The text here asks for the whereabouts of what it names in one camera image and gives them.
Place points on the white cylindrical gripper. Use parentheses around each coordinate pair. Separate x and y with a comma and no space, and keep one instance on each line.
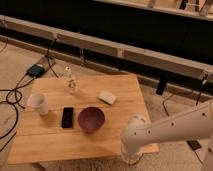
(130,154)

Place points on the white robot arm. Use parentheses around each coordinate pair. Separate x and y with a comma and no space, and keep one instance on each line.
(194,123)

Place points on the purple bowl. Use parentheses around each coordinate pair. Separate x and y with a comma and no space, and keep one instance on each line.
(91,119)

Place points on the wooden table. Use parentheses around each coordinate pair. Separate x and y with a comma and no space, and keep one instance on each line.
(42,139)

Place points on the black box on floor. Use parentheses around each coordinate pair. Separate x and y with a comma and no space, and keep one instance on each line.
(194,144)

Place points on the white sponge block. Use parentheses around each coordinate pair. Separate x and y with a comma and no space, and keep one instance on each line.
(107,97)

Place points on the black phone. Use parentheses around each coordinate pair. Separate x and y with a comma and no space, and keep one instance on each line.
(67,117)

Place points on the white plastic cup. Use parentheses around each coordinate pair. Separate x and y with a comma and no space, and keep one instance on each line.
(38,102)

